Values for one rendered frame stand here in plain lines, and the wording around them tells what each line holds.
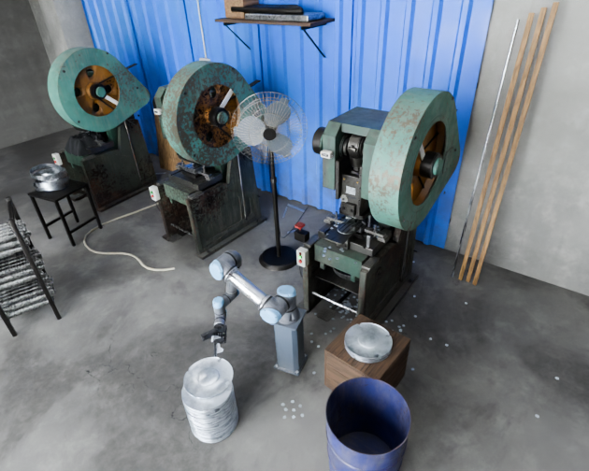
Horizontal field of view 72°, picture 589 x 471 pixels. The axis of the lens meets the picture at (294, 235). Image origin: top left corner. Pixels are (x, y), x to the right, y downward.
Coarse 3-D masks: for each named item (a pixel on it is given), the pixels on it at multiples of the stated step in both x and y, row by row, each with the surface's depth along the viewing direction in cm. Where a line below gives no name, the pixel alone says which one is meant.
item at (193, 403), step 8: (184, 392) 235; (224, 392) 234; (184, 400) 231; (192, 400) 230; (200, 400) 230; (208, 400) 230; (216, 400) 230; (224, 400) 229; (192, 408) 225; (208, 408) 225
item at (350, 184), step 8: (352, 168) 274; (344, 176) 271; (352, 176) 268; (344, 184) 274; (352, 184) 270; (344, 192) 277; (352, 192) 273; (344, 200) 279; (352, 200) 276; (344, 208) 279; (352, 208) 276; (360, 208) 277
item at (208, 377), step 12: (204, 360) 253; (216, 360) 252; (192, 372) 245; (204, 372) 244; (216, 372) 244; (228, 372) 244; (192, 384) 238; (204, 384) 237; (216, 384) 238; (228, 384) 237; (204, 396) 231
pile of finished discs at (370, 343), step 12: (360, 324) 264; (372, 324) 263; (348, 336) 255; (360, 336) 254; (372, 336) 254; (384, 336) 254; (348, 348) 247; (360, 348) 248; (372, 348) 247; (384, 348) 247; (360, 360) 244; (372, 360) 241
